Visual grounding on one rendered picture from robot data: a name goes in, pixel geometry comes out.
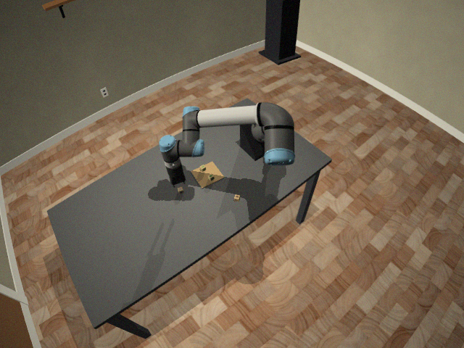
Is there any tan flat mat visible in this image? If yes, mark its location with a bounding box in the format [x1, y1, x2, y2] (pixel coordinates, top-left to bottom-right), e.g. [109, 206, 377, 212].
[191, 162, 224, 188]

